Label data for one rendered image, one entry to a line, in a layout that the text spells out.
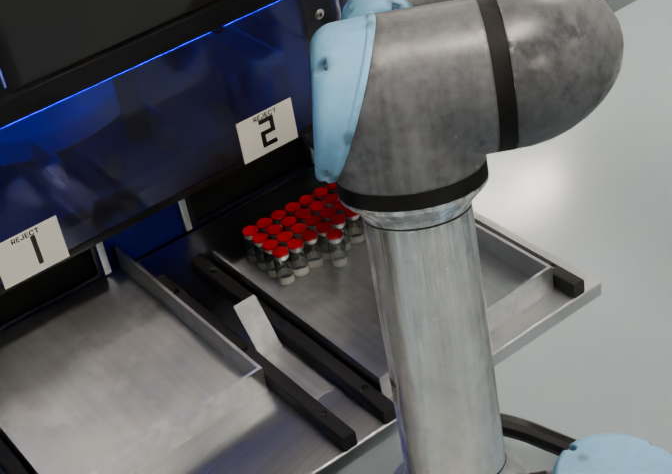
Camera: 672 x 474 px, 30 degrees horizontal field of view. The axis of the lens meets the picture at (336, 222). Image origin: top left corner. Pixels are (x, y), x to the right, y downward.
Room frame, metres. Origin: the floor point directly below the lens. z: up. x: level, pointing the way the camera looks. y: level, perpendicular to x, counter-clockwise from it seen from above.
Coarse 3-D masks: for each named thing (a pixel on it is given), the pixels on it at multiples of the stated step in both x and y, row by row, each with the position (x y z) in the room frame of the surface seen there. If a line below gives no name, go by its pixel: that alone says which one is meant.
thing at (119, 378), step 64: (128, 256) 1.33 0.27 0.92; (64, 320) 1.26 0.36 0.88; (128, 320) 1.24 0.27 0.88; (192, 320) 1.19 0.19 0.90; (0, 384) 1.16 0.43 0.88; (64, 384) 1.14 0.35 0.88; (128, 384) 1.12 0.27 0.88; (192, 384) 1.10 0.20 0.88; (256, 384) 1.06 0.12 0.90; (64, 448) 1.03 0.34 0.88; (128, 448) 0.97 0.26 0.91
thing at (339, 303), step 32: (352, 256) 1.28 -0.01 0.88; (480, 256) 1.23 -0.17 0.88; (512, 256) 1.20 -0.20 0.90; (256, 288) 1.22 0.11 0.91; (288, 288) 1.24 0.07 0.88; (320, 288) 1.23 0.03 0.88; (352, 288) 1.22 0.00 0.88; (512, 288) 1.16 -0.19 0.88; (544, 288) 1.14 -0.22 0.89; (288, 320) 1.16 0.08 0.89; (320, 320) 1.17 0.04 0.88; (352, 320) 1.16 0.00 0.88; (352, 352) 1.10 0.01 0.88; (384, 352) 1.09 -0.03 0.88; (384, 384) 1.01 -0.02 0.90
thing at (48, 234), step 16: (48, 224) 1.23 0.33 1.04; (16, 240) 1.21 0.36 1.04; (48, 240) 1.23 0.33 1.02; (0, 256) 1.20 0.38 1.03; (16, 256) 1.21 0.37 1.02; (32, 256) 1.22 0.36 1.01; (48, 256) 1.23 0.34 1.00; (64, 256) 1.24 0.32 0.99; (0, 272) 1.20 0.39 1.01; (16, 272) 1.20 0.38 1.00; (32, 272) 1.21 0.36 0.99
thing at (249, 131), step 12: (276, 108) 1.40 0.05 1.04; (288, 108) 1.41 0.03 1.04; (252, 120) 1.38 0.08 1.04; (276, 120) 1.40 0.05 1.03; (288, 120) 1.41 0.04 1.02; (240, 132) 1.37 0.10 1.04; (252, 132) 1.38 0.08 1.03; (276, 132) 1.40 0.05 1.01; (288, 132) 1.41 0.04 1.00; (240, 144) 1.37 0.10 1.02; (252, 144) 1.38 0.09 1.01; (276, 144) 1.40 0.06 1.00; (252, 156) 1.38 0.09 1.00
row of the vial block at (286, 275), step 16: (320, 224) 1.30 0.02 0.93; (336, 224) 1.29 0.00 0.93; (352, 224) 1.30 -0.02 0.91; (304, 240) 1.27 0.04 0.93; (320, 240) 1.28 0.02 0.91; (352, 240) 1.31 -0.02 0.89; (288, 256) 1.25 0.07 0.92; (304, 256) 1.26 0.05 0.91; (320, 256) 1.27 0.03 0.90; (288, 272) 1.25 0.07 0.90; (304, 272) 1.26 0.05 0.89
